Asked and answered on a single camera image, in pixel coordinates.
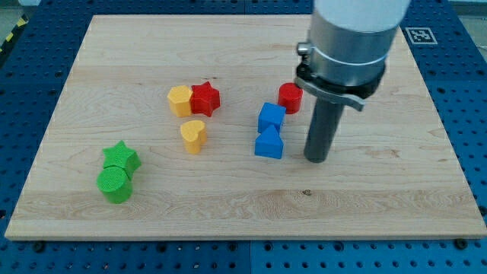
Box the red cylinder block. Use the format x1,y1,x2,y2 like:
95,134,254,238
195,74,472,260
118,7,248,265
277,82,304,114

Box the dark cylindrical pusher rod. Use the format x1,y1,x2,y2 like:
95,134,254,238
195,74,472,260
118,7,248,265
304,98,344,163

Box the yellow heart block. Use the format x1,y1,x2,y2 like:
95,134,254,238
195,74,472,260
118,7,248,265
180,120,207,155

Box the blue triangle block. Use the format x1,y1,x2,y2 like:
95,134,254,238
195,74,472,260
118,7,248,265
254,126,284,159

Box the white fiducial marker tag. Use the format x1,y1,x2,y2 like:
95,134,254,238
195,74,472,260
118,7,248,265
405,27,438,45

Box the red star block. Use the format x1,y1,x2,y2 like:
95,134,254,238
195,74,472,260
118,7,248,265
190,81,221,116

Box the green cylinder block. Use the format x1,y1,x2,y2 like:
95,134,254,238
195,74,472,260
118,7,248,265
97,167,132,204

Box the blue cube block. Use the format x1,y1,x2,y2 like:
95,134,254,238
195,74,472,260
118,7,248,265
257,102,286,133

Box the yellow hexagon block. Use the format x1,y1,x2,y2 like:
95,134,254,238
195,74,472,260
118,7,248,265
167,85,193,117

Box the wooden board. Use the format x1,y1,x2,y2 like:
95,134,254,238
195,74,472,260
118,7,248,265
5,15,486,241

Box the green star block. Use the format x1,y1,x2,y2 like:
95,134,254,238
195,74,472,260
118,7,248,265
103,140,142,180

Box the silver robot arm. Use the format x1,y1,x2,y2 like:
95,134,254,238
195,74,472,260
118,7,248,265
294,0,410,111

